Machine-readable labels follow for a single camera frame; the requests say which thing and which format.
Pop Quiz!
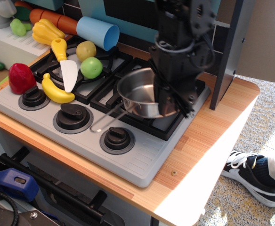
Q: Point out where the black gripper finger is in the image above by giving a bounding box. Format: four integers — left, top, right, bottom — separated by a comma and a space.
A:
154, 76, 169, 103
158, 89, 178, 116

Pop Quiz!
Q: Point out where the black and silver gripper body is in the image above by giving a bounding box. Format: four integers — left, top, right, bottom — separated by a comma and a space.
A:
149, 45, 199, 118

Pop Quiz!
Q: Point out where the small stainless steel pot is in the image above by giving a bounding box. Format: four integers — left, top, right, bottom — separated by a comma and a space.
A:
89, 67, 179, 133

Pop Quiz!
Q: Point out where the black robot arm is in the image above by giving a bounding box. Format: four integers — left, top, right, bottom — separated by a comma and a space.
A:
149, 0, 215, 116

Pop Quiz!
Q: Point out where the black right stove knob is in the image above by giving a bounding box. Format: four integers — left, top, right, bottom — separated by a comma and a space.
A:
99, 127, 135, 155

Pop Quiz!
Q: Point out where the black stove knob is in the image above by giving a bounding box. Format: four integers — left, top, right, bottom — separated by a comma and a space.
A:
53, 103, 94, 134
99, 127, 135, 155
18, 86, 50, 111

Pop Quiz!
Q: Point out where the grey toy stove top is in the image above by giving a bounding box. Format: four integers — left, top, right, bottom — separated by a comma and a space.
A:
0, 35, 211, 188

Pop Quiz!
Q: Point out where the black middle stove knob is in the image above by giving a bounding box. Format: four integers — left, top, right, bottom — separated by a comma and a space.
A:
53, 103, 94, 134

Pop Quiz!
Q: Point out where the black left stove knob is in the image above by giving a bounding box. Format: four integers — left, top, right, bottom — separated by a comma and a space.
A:
18, 86, 50, 111

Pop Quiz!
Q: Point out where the black right burner grate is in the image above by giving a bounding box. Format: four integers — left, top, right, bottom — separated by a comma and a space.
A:
90, 61, 208, 140

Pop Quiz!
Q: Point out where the black burner grate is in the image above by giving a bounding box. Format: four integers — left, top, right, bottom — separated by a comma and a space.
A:
30, 47, 133, 105
90, 61, 208, 140

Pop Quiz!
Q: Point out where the teal toy microwave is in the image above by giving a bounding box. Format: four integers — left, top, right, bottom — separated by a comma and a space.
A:
79, 0, 220, 48

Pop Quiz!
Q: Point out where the green toy apple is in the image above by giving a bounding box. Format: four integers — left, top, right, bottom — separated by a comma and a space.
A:
81, 57, 103, 79

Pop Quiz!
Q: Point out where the black left burner grate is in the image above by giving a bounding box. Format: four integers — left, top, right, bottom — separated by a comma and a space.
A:
30, 47, 133, 105

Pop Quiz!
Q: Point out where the light blue plastic cup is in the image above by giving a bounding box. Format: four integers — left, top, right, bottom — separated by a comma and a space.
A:
76, 16, 120, 51

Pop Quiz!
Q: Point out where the yellow toy potato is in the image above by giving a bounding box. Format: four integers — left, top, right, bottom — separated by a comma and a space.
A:
76, 41, 97, 62

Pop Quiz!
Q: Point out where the yellow toy banana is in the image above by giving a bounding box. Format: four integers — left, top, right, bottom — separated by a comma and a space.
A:
41, 73, 75, 104

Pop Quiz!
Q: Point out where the black and white sneaker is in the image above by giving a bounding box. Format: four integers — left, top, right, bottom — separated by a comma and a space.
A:
221, 150, 275, 208

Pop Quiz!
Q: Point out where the orange toy carrot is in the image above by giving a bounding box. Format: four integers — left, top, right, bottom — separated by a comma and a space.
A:
29, 8, 78, 35

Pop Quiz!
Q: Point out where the yellow toy bell pepper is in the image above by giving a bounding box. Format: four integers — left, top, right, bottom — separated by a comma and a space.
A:
32, 19, 65, 46

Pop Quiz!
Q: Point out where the red toy pepper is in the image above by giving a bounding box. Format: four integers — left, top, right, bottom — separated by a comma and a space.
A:
8, 63, 37, 95

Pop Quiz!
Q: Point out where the green toy broccoli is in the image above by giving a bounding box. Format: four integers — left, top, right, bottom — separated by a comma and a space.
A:
10, 18, 32, 37

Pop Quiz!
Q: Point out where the white toy sink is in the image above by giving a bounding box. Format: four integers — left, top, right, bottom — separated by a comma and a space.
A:
0, 27, 49, 68

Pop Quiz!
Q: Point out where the dark green toy vegetable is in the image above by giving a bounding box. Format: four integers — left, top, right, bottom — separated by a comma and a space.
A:
14, 6, 31, 21

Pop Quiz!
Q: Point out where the blue clamp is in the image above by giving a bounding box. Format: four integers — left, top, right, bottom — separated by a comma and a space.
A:
0, 168, 39, 202

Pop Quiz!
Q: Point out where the grey toy faucet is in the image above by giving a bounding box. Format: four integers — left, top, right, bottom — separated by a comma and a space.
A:
0, 0, 17, 29

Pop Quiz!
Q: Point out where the toy knife yellow handle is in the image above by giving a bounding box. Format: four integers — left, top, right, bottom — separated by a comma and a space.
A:
51, 38, 78, 93

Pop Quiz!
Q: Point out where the black oven door handle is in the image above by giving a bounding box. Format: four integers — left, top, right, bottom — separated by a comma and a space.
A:
0, 147, 107, 223

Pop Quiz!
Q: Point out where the black braided cable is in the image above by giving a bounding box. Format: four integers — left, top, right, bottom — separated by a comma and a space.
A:
0, 191, 19, 226

